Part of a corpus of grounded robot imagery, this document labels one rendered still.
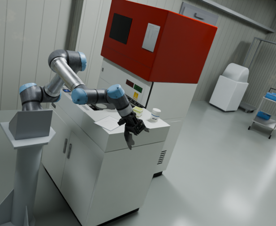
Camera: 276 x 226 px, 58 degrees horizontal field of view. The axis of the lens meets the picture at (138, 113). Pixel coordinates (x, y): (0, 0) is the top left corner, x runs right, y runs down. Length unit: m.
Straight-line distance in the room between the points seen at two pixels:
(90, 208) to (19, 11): 2.60
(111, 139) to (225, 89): 5.37
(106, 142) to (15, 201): 0.84
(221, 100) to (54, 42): 4.53
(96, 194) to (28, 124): 0.71
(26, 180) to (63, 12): 2.55
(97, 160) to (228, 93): 5.32
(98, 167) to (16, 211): 0.74
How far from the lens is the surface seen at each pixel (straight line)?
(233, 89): 6.69
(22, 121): 1.68
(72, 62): 1.52
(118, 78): 2.58
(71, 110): 2.09
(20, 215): 2.22
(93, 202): 2.01
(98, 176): 1.85
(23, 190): 2.05
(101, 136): 1.73
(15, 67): 3.81
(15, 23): 3.68
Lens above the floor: 1.73
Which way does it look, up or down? 21 degrees down
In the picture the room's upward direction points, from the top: 16 degrees clockwise
